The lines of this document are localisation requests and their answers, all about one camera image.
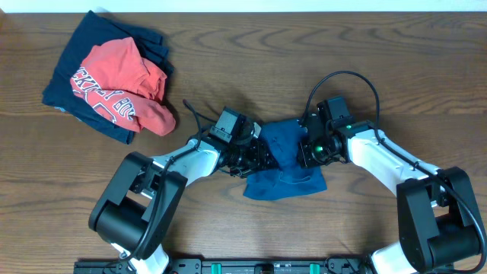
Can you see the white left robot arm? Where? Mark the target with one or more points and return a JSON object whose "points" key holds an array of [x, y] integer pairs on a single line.
{"points": [[135, 210]]}

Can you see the folded red printed shirt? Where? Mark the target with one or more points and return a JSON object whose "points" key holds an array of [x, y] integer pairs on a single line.
{"points": [[124, 88]]}

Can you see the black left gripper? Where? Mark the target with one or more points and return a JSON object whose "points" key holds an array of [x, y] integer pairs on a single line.
{"points": [[259, 153]]}

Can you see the blue polo shirt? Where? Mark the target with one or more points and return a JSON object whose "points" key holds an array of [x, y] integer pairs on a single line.
{"points": [[288, 179]]}

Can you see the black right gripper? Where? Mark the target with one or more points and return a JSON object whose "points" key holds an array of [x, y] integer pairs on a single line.
{"points": [[305, 157]]}

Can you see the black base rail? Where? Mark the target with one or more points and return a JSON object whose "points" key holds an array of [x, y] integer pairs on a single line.
{"points": [[332, 265]]}

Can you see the folded navy shirt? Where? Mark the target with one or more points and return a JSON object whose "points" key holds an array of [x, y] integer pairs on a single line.
{"points": [[95, 30]]}

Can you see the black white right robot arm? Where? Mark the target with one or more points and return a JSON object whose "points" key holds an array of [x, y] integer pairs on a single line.
{"points": [[438, 216]]}

